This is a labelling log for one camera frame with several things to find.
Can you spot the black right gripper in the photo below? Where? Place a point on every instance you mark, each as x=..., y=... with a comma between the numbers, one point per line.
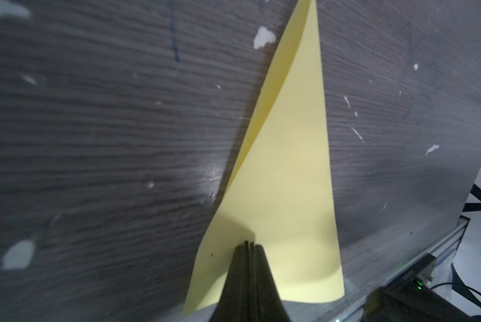
x=408, y=298

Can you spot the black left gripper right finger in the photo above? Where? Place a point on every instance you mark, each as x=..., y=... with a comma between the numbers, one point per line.
x=264, y=300

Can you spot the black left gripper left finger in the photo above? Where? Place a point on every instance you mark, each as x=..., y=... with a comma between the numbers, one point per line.
x=233, y=304

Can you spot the yellow square paper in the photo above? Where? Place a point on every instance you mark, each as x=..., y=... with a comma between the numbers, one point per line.
x=279, y=194

